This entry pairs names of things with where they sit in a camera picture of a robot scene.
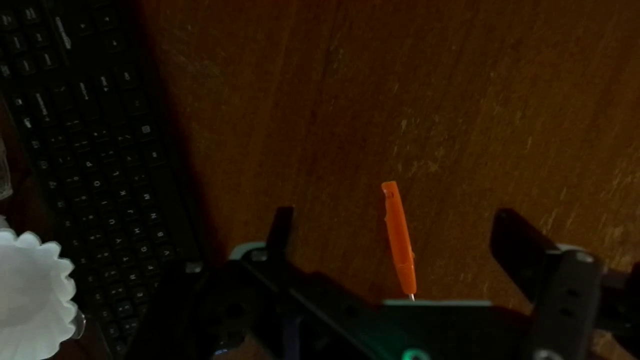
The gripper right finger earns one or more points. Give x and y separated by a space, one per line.
565 295

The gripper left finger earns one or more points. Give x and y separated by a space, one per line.
260 300

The black computer keyboard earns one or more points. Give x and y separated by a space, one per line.
95 150

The white fluted glass object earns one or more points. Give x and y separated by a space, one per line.
30 295

